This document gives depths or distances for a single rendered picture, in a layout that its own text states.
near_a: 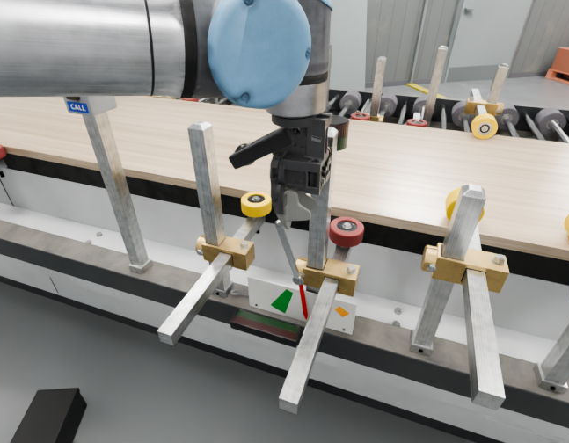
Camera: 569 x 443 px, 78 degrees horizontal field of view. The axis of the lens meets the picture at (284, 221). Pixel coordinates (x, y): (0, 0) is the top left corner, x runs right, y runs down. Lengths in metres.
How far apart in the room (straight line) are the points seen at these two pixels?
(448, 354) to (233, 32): 0.78
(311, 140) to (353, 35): 4.91
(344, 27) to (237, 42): 5.10
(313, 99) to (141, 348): 1.51
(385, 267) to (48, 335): 1.61
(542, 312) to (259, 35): 0.97
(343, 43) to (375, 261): 4.55
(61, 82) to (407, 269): 0.88
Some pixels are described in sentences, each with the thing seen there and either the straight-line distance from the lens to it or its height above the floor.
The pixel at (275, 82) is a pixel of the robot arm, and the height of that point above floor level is 1.31.
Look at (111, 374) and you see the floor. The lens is 1.78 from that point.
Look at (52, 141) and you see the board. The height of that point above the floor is 0.90.
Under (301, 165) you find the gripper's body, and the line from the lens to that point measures 0.53.
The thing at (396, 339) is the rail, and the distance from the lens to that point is 0.89.
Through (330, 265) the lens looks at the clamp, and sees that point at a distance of 0.77.
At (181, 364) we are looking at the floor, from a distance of 1.71.
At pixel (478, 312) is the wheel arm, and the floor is 0.96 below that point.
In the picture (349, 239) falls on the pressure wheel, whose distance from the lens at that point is 0.81.
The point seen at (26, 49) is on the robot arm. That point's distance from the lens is 0.29.
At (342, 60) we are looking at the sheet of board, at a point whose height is 0.49.
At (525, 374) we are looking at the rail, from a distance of 0.94.
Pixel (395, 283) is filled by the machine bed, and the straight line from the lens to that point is 1.04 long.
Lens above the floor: 1.38
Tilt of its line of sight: 34 degrees down
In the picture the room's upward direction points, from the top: straight up
